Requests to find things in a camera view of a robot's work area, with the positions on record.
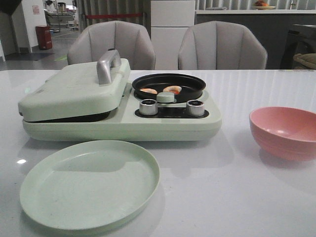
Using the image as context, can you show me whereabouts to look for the red barrier belt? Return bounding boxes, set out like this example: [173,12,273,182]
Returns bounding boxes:
[84,13,143,19]

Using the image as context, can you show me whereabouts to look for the left grey upholstered chair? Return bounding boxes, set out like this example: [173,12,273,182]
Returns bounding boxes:
[67,21,156,70]

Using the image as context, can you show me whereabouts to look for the fruit plate on counter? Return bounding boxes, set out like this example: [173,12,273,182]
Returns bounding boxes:
[253,0,276,10]

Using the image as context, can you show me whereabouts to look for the right silver control knob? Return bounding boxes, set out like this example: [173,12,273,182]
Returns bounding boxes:
[186,100,205,117]

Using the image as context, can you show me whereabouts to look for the white tall cabinet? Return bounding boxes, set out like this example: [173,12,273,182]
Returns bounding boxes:
[151,0,196,70]

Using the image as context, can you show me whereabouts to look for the grey upholstered chair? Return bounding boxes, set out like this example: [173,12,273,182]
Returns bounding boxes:
[67,21,156,70]
[178,21,268,70]

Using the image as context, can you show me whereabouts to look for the orange shrimp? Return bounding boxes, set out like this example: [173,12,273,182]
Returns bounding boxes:
[163,85,182,95]
[140,88,158,94]

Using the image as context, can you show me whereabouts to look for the dark grey counter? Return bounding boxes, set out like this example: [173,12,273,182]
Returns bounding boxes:
[196,9,316,69]

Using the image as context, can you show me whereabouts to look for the left silver control knob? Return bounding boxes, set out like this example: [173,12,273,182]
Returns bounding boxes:
[139,99,158,116]

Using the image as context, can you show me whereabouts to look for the mint green breakfast maker base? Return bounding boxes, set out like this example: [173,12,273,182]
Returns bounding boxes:
[22,82,222,141]

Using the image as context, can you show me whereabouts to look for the beige cushion at right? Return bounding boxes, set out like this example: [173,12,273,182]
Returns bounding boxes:
[293,53,316,70]

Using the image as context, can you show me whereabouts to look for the pink plastic bowl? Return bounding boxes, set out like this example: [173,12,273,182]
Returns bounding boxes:
[249,107,316,161]

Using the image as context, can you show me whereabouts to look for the right grey upholstered chair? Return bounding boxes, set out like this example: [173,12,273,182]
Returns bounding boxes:
[178,21,268,70]

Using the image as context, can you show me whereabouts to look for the red bin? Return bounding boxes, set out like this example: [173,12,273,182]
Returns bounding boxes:
[36,26,52,50]

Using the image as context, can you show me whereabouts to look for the silver control knob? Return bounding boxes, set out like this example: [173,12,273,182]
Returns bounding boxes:
[139,99,158,116]
[186,100,205,117]

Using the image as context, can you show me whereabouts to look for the black round frying pan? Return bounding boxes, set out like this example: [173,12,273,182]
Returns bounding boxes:
[132,73,206,103]

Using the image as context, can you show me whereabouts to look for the mint green round plate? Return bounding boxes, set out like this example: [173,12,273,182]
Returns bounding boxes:
[20,140,160,232]

